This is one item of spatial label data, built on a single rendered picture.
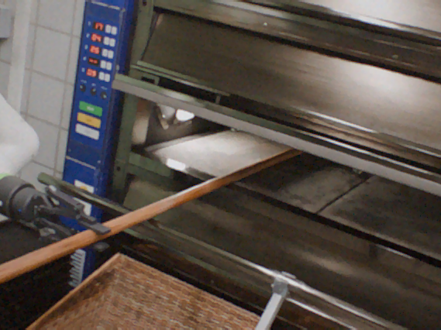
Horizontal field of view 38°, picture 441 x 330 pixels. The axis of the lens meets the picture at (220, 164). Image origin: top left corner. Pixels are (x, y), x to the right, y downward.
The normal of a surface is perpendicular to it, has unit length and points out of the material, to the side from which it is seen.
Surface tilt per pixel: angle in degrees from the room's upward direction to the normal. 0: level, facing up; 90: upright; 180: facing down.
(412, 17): 70
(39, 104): 90
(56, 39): 90
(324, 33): 90
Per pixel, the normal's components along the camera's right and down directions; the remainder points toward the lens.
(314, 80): -0.39, -0.15
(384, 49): -0.48, 0.18
